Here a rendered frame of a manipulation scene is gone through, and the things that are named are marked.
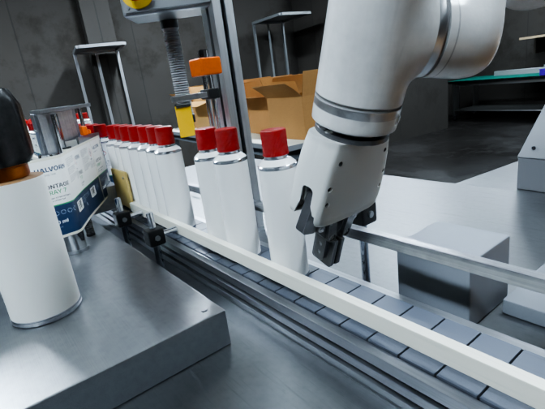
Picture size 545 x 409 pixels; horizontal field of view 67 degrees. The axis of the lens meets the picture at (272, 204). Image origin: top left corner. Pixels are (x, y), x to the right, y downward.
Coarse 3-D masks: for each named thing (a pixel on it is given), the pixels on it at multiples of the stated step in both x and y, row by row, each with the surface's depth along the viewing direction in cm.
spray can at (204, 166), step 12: (204, 132) 64; (204, 144) 64; (216, 144) 65; (204, 156) 64; (216, 156) 65; (204, 168) 65; (204, 180) 65; (216, 180) 65; (204, 192) 66; (216, 192) 66; (204, 204) 67; (216, 204) 66; (204, 216) 69; (216, 216) 67; (216, 228) 68; (216, 252) 69
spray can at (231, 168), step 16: (224, 128) 61; (224, 144) 60; (224, 160) 60; (240, 160) 60; (224, 176) 60; (240, 176) 61; (224, 192) 61; (240, 192) 61; (224, 208) 63; (240, 208) 62; (224, 224) 64; (240, 224) 63; (256, 224) 65; (240, 240) 63; (256, 240) 65
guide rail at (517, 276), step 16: (256, 208) 66; (352, 224) 51; (368, 240) 48; (384, 240) 46; (400, 240) 45; (416, 240) 44; (416, 256) 44; (432, 256) 42; (448, 256) 40; (464, 256) 39; (480, 272) 38; (496, 272) 37; (512, 272) 36; (528, 272) 35; (528, 288) 35; (544, 288) 34
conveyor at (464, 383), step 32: (224, 256) 67; (288, 288) 55; (352, 288) 53; (352, 320) 46; (416, 320) 44; (448, 320) 44; (416, 352) 40; (512, 352) 38; (448, 384) 36; (480, 384) 35
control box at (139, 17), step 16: (128, 0) 75; (144, 0) 75; (160, 0) 75; (176, 0) 75; (192, 0) 75; (208, 0) 76; (128, 16) 76; (144, 16) 78; (160, 16) 80; (176, 16) 82
